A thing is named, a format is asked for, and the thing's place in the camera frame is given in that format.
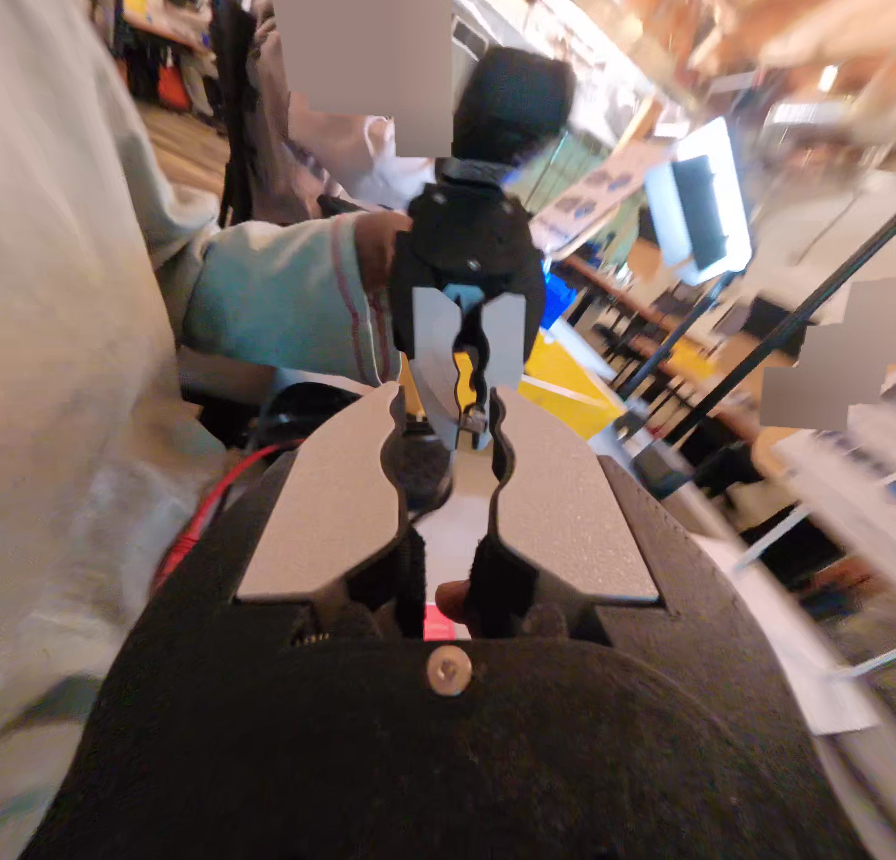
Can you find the black round stand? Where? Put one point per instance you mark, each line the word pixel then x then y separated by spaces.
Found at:
pixel 770 338

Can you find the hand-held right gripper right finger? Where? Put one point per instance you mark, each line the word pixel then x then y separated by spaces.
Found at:
pixel 567 517

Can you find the small metal connector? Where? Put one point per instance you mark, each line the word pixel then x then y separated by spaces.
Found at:
pixel 476 420

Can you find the person's left forearm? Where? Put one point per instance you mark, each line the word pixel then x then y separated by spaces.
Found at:
pixel 280 293

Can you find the black round object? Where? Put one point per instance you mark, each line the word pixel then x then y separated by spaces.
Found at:
pixel 420 471

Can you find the black light stand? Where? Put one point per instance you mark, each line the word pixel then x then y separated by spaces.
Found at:
pixel 672 342

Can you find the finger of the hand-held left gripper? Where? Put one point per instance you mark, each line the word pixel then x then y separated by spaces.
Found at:
pixel 434 356
pixel 505 335

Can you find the person's grey hoodie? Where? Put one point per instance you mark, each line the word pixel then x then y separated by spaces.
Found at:
pixel 329 152

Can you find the black tripod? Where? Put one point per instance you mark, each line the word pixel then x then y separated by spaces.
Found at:
pixel 234 68

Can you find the long wooden table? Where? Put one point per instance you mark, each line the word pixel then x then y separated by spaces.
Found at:
pixel 651 314

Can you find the person's left hand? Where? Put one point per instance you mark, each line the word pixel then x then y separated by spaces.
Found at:
pixel 378 247

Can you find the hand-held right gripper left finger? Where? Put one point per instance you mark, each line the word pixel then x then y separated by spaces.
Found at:
pixel 336 510

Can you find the blue bin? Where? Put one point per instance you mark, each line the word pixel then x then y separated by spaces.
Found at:
pixel 560 289

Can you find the led light panel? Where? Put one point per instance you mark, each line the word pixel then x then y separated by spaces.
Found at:
pixel 700 202

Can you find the person's right hand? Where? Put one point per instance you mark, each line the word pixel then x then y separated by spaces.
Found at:
pixel 453 597

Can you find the pale cloth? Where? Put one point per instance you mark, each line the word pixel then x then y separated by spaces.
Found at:
pixel 70 314

